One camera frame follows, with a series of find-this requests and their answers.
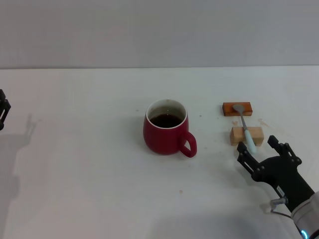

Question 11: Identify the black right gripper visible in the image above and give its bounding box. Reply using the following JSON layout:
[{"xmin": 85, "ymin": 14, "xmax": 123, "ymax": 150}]
[{"xmin": 236, "ymin": 135, "xmax": 316, "ymax": 213}]

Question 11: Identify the metal spoon with blue handle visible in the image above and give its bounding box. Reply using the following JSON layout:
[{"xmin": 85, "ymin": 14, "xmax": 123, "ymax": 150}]
[{"xmin": 232, "ymin": 104, "xmax": 257, "ymax": 154}]

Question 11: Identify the red ceramic mug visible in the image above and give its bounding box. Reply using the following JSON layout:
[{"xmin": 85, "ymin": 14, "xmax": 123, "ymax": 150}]
[{"xmin": 143, "ymin": 99, "xmax": 197, "ymax": 158}]

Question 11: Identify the light wooden bridge block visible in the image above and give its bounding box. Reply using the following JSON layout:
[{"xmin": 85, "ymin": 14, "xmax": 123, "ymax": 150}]
[{"xmin": 229, "ymin": 126, "xmax": 265, "ymax": 146}]

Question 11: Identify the orange-brown wooden block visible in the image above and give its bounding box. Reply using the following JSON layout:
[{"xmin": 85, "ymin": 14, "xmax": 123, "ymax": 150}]
[{"xmin": 221, "ymin": 102, "xmax": 253, "ymax": 117}]

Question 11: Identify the dark coffee liquid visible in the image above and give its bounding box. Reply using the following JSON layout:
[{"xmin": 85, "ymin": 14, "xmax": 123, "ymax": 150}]
[{"xmin": 149, "ymin": 114, "xmax": 184, "ymax": 129}]

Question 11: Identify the grey cable with metal plug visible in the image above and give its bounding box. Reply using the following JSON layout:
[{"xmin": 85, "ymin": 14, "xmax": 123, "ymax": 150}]
[{"xmin": 270, "ymin": 196, "xmax": 304, "ymax": 236}]

